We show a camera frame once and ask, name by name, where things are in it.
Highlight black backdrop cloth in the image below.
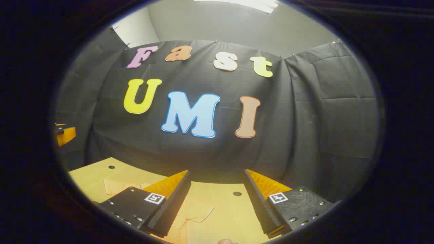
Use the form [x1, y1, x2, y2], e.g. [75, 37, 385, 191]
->
[54, 29, 380, 204]

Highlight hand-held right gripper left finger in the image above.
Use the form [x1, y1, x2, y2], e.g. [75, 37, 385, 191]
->
[98, 170, 192, 238]

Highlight orange T-shirt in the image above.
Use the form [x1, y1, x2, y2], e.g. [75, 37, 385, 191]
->
[103, 179, 217, 244]

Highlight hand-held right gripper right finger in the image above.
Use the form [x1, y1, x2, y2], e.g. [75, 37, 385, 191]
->
[244, 169, 336, 239]

